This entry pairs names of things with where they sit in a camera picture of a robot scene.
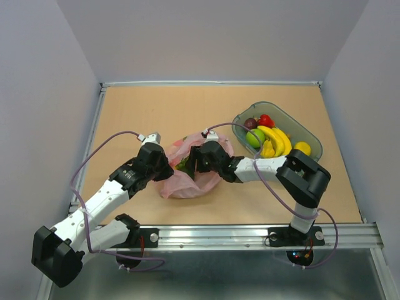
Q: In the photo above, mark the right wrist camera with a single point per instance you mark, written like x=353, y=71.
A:
x=209, y=135

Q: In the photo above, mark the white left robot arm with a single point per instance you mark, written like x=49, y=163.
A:
x=59, y=252

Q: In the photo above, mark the yellow lemon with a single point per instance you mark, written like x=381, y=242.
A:
x=303, y=147

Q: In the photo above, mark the light green apple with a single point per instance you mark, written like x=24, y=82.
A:
x=255, y=137

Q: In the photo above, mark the dark green lime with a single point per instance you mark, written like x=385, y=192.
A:
x=184, y=165

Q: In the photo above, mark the red wax apple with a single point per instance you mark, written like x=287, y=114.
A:
x=265, y=120

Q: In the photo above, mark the yellow banana bunch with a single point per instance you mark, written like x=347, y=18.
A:
x=280, y=141

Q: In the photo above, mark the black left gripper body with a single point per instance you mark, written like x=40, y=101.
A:
x=161, y=171

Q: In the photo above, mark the teal plastic fruit tray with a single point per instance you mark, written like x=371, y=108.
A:
x=283, y=121

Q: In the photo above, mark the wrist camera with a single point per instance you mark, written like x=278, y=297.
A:
x=154, y=138
x=209, y=135

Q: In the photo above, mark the yellow pear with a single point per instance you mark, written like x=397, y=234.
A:
x=267, y=150

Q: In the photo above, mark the dark purple passion fruit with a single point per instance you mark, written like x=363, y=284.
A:
x=250, y=123

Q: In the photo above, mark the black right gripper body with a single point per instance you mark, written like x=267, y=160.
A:
x=202, y=164

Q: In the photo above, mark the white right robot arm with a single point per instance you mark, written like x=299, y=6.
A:
x=302, y=177

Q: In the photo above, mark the pink plastic bag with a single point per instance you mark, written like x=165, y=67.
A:
x=181, y=184

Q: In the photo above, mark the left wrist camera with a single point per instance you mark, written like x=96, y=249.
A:
x=154, y=138

